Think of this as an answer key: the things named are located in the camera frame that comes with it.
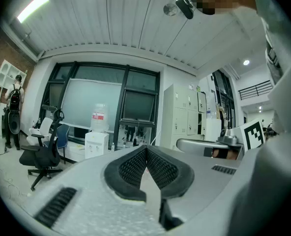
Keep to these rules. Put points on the blue chair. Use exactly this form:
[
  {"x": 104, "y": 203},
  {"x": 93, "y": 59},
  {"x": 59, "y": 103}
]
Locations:
[{"x": 62, "y": 136}]

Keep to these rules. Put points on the black framed glass door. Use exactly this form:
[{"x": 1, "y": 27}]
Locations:
[{"x": 224, "y": 99}]

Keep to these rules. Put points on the white chair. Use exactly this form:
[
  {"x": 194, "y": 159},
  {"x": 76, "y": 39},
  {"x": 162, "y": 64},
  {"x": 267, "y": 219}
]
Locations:
[{"x": 46, "y": 126}]

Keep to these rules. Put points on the large clear water bottle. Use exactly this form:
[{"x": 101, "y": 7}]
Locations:
[{"x": 100, "y": 118}]

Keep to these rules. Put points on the black window frame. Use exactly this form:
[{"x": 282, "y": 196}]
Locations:
[{"x": 121, "y": 102}]

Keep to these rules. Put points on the black oval case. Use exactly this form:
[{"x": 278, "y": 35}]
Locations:
[{"x": 14, "y": 123}]

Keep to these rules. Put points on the white low cupboard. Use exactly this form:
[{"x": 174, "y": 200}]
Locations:
[{"x": 213, "y": 129}]

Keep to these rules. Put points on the frosted white window panel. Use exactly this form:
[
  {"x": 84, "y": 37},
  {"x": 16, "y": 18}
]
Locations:
[{"x": 91, "y": 102}]

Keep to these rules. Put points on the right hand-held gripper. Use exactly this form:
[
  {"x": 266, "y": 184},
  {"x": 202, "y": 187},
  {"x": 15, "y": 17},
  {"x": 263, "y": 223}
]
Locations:
[{"x": 237, "y": 135}]

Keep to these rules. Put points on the person's right hand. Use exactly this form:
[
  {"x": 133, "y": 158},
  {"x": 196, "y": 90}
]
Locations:
[{"x": 230, "y": 154}]

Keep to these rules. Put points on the black head-mounted camera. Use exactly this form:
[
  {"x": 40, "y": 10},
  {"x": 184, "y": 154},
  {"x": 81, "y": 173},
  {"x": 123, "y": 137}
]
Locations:
[{"x": 184, "y": 6}]

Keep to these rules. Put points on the black office chair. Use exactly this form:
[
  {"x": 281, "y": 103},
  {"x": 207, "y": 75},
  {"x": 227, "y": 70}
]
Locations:
[{"x": 41, "y": 156}]

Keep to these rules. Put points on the round recessed ceiling light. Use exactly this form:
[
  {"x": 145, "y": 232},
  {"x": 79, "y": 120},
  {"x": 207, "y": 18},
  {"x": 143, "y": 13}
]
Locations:
[{"x": 246, "y": 62}]

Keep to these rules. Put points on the white shelf unit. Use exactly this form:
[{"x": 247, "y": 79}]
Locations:
[{"x": 4, "y": 70}]

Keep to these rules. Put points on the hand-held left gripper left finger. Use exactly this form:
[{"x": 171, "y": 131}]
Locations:
[{"x": 86, "y": 181}]

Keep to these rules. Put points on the cream locker cabinet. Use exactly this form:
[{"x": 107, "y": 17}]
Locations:
[{"x": 182, "y": 109}]

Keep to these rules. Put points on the long ceiling light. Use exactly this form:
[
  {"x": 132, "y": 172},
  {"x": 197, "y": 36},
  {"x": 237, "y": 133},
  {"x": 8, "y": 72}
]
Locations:
[{"x": 33, "y": 6}]

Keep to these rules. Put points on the white water dispenser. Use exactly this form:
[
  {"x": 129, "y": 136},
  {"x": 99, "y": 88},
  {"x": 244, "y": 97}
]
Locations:
[{"x": 96, "y": 146}]

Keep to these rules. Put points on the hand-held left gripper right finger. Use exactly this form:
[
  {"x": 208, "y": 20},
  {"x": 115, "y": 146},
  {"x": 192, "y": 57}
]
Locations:
[{"x": 204, "y": 171}]

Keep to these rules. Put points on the black metal railing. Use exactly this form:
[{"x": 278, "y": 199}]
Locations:
[{"x": 256, "y": 88}]

